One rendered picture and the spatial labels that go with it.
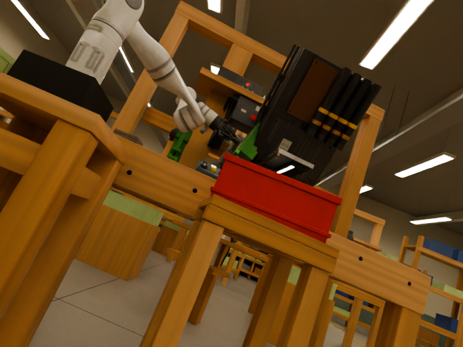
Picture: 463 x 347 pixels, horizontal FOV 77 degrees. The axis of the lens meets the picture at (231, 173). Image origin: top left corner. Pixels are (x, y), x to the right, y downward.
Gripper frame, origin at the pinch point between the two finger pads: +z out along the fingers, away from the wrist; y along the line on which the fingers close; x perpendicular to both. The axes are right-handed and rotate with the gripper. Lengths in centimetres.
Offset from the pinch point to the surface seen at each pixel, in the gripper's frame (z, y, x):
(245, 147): 5.4, -9.4, -4.3
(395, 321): 89, -42, -4
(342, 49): 49, 459, -57
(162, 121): -40, 20, 30
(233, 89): -18.2, 30.0, -8.8
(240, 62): -27, 55, -17
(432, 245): 396, 360, 76
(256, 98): -5.4, 33.3, -12.3
